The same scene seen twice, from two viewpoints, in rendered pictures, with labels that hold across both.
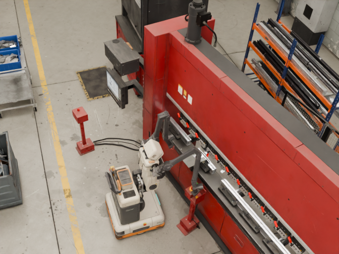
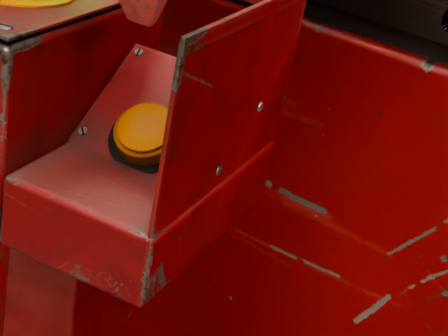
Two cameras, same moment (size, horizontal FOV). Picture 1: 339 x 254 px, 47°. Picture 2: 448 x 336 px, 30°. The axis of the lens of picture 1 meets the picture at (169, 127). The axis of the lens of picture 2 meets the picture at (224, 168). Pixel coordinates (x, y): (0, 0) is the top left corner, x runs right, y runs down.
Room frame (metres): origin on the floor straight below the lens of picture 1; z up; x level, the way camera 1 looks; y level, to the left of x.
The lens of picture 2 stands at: (2.38, -0.25, 0.93)
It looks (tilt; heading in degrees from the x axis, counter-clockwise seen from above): 27 degrees down; 332
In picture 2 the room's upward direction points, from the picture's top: 11 degrees clockwise
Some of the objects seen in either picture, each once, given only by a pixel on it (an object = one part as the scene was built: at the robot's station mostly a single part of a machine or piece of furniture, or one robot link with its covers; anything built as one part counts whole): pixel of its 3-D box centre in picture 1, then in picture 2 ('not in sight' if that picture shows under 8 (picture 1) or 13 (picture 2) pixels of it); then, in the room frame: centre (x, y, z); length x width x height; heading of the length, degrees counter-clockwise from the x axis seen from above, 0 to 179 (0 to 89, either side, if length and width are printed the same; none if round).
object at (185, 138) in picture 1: (178, 130); not in sight; (3.70, -0.13, 0.92); 0.50 x 0.06 x 0.10; 35
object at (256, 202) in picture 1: (258, 199); not in sight; (2.45, -1.01, 1.26); 0.15 x 0.09 x 0.17; 35
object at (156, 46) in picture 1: (174, 96); not in sight; (4.15, -0.03, 1.15); 0.85 x 0.25 x 2.30; 125
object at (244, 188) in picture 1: (246, 186); not in sight; (2.62, -0.89, 1.26); 0.15 x 0.09 x 0.17; 35
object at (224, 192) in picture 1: (227, 196); not in sight; (2.72, -0.75, 0.89); 0.30 x 0.05 x 0.03; 35
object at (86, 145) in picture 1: (82, 130); not in sight; (4.03, 1.30, 0.41); 0.25 x 0.20 x 0.83; 125
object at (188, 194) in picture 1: (194, 192); (87, 56); (2.83, -0.38, 0.75); 0.20 x 0.16 x 0.18; 41
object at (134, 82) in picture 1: (134, 90); not in sight; (4.15, 0.52, 1.18); 0.40 x 0.24 x 0.07; 35
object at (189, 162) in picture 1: (193, 159); not in sight; (3.16, -0.33, 1.00); 0.26 x 0.18 x 0.01; 125
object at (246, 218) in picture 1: (249, 221); not in sight; (2.40, -0.98, 0.89); 0.30 x 0.05 x 0.03; 35
